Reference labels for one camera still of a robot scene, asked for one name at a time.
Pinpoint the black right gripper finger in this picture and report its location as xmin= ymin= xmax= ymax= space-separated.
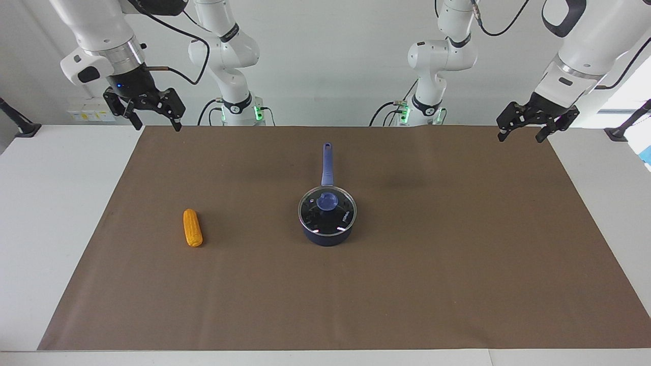
xmin=104 ymin=87 xmax=143 ymax=131
xmin=155 ymin=88 xmax=185 ymax=132

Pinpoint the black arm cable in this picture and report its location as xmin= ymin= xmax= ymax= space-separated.
xmin=594 ymin=38 xmax=651 ymax=90
xmin=133 ymin=0 xmax=210 ymax=86

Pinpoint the yellow corn cob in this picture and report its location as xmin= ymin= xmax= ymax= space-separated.
xmin=184 ymin=209 xmax=203 ymax=248

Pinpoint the dark blue pot purple handle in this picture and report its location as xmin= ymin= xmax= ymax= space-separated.
xmin=298 ymin=143 xmax=357 ymax=247

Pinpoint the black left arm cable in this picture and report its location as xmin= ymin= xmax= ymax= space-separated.
xmin=594 ymin=38 xmax=651 ymax=90

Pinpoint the brown table mat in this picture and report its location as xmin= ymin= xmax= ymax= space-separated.
xmin=37 ymin=126 xmax=651 ymax=351

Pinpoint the glass lid blue knob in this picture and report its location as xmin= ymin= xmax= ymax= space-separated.
xmin=299 ymin=186 xmax=357 ymax=237

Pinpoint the black camera stand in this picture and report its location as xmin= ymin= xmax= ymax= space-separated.
xmin=604 ymin=99 xmax=651 ymax=142
xmin=0 ymin=98 xmax=42 ymax=138

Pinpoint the white wall socket box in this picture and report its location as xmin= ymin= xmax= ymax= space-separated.
xmin=68 ymin=98 xmax=116 ymax=123

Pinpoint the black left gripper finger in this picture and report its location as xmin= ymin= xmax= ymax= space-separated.
xmin=535 ymin=109 xmax=579 ymax=143
xmin=497 ymin=102 xmax=529 ymax=141

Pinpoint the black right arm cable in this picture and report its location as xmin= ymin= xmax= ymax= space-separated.
xmin=133 ymin=0 xmax=210 ymax=86

